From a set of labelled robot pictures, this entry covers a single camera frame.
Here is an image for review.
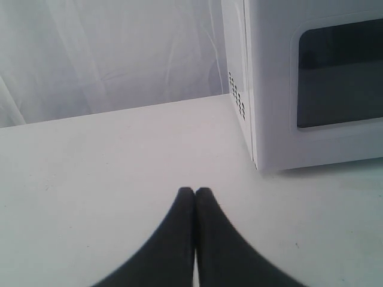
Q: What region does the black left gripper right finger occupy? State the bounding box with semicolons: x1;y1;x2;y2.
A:
195;187;303;286

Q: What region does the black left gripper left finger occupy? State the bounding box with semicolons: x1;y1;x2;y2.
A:
95;187;196;286

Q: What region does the white microwave door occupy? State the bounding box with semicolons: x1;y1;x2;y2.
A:
245;1;382;171

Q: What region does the white microwave oven body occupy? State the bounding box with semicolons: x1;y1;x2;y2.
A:
221;0;257;163

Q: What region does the white backdrop curtain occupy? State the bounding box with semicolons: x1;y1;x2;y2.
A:
1;1;228;127

